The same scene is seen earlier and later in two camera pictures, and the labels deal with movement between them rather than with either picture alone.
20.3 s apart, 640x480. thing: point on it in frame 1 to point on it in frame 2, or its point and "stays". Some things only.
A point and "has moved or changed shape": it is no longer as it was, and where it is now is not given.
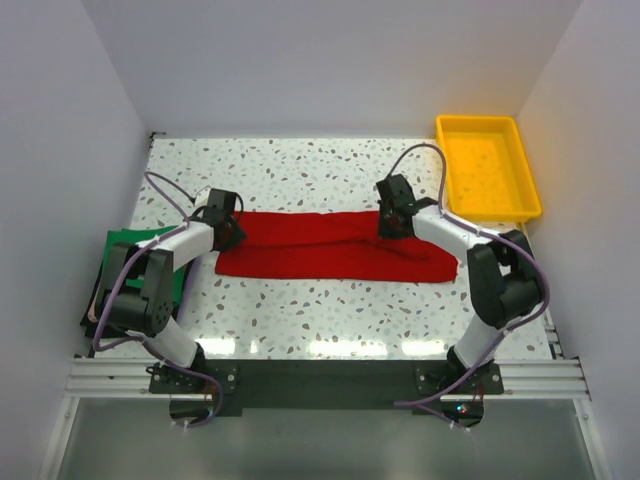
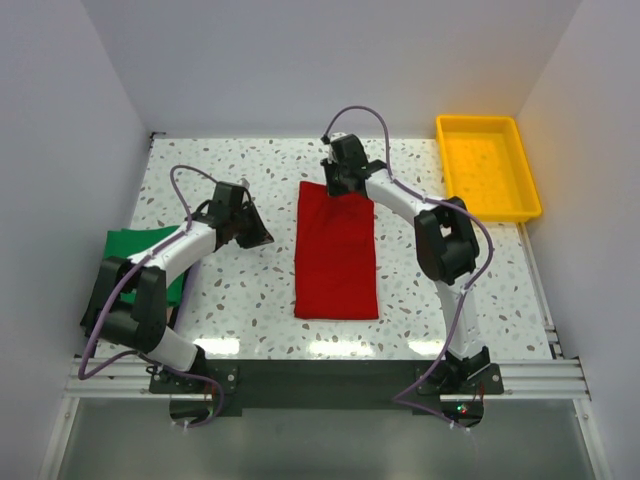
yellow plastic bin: (488, 172) stays
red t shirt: (328, 246) has moved or changed shape
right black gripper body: (385, 227) to (335, 174)
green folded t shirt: (130, 237) stays
